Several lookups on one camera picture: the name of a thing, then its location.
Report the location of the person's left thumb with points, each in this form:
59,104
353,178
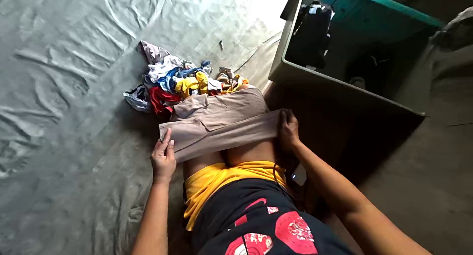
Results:
170,149

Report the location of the person's left forearm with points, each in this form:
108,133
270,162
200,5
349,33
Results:
153,218

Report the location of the grey wrinkled floor sheet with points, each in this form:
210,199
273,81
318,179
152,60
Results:
74,81

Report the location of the person's right thumb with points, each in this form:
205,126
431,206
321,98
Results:
283,117

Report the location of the person's left hand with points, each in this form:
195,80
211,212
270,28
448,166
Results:
163,167

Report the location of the light brown cloth garment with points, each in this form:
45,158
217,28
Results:
232,118

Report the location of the person's right hand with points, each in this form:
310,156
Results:
289,132

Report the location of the person's left index finger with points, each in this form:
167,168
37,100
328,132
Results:
166,138

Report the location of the small dark electronic device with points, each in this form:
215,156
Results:
299,175

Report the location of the person's left fingers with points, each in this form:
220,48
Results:
156,148

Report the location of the grey crumpled plastic bundle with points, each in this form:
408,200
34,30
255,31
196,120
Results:
456,31

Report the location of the dark black bundle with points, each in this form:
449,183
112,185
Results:
371,68

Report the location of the person's body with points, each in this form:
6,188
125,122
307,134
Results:
255,214

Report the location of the person's right fingers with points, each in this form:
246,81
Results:
291,116

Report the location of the pile of mixed clothes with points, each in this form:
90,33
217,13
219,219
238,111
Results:
172,77

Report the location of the person's legs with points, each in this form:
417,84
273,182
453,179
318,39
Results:
251,154

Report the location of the black bag with white tags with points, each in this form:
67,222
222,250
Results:
310,37

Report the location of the large open grey-green box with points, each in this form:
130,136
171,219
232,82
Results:
369,37

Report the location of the person's right forearm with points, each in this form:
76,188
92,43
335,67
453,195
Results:
343,192

